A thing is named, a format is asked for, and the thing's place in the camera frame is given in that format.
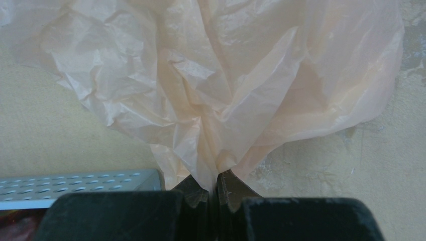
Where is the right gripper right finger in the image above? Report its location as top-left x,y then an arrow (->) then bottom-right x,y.
217,170 -> 385,240

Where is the orange banana print plastic bag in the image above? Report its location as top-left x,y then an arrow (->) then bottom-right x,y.
1,1 -> 404,190

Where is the light blue plastic basket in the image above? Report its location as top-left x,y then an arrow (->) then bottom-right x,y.
1,169 -> 162,210

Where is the dark purple fake fruit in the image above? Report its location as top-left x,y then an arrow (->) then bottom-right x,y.
1,208 -> 48,241

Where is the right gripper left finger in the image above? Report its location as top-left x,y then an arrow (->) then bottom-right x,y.
35,176 -> 210,240

